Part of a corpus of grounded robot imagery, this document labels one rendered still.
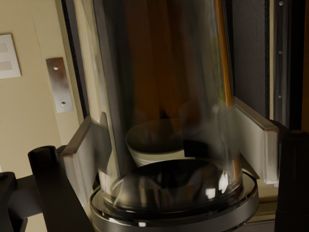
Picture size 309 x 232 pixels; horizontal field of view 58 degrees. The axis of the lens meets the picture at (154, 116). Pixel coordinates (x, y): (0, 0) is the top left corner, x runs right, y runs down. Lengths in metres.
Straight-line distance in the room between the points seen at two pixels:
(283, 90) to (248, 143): 0.25
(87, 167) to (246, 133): 0.09
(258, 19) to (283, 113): 0.13
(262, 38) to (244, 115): 0.25
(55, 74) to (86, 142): 0.23
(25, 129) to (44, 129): 0.06
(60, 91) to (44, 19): 0.09
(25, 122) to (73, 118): 0.52
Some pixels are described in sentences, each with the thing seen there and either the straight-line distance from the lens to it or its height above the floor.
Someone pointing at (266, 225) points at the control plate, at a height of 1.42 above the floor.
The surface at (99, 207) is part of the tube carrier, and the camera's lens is 0.17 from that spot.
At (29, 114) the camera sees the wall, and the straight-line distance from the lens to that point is 0.89.
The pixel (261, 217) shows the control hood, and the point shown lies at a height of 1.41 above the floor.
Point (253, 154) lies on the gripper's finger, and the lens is 0.16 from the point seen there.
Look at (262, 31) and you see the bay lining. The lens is 0.40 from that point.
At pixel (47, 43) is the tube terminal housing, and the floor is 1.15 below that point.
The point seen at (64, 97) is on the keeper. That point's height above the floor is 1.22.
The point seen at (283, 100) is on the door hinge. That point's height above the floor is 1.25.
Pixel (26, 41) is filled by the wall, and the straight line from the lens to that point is 0.86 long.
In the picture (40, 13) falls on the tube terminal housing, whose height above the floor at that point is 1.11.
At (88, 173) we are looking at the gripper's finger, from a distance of 0.16.
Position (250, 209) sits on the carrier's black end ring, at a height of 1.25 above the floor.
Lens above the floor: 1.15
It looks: 16 degrees up
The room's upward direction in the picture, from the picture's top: 173 degrees clockwise
